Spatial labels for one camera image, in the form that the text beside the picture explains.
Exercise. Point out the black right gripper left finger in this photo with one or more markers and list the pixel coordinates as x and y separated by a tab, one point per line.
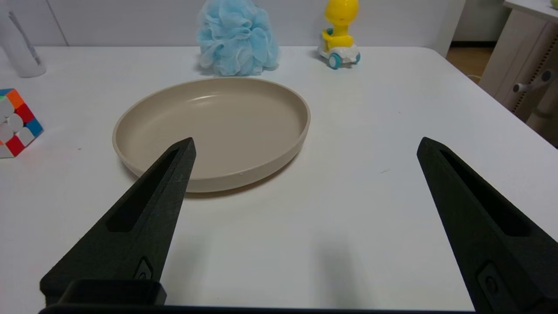
148	226

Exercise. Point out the multicolour puzzle cube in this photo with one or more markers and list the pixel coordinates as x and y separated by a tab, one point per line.
16	124

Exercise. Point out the white plastic bottle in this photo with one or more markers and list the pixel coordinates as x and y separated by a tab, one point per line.
19	48

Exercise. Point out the brown round plate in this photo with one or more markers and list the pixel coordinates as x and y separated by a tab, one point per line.
218	131

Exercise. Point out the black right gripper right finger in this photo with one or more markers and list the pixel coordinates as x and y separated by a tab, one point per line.
484	235

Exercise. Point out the yellow duck toy car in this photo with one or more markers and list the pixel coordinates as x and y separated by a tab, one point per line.
339	41

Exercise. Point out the blue mesh bath sponge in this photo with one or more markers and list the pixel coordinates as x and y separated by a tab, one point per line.
235	39

